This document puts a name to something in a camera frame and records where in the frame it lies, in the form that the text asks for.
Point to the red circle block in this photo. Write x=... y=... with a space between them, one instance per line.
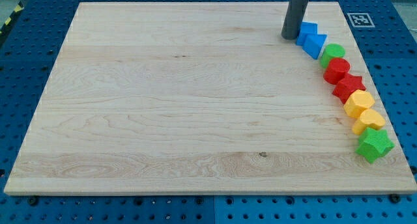
x=336 y=70

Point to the green circle block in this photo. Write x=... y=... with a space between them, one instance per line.
x=331 y=51

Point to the light wooden board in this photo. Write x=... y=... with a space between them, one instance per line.
x=192 y=98

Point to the blue triangle block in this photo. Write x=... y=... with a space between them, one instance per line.
x=313 y=44

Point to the blue cube block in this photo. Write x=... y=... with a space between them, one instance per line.
x=307 y=28

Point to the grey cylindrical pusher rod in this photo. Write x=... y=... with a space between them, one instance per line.
x=293 y=19

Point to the red star block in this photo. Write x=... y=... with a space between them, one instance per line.
x=347 y=85

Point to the yellow hexagon block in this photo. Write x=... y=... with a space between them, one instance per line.
x=358 y=102

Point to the yellow heart block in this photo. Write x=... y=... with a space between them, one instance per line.
x=368 y=119

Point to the green star block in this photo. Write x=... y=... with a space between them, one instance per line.
x=374 y=144

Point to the white fiducial marker tag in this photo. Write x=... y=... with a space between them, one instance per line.
x=360 y=20

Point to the black screw front left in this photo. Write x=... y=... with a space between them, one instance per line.
x=32 y=200

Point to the black screw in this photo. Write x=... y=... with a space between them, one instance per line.
x=32 y=200
x=394 y=198

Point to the black screw front right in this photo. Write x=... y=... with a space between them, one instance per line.
x=394 y=198

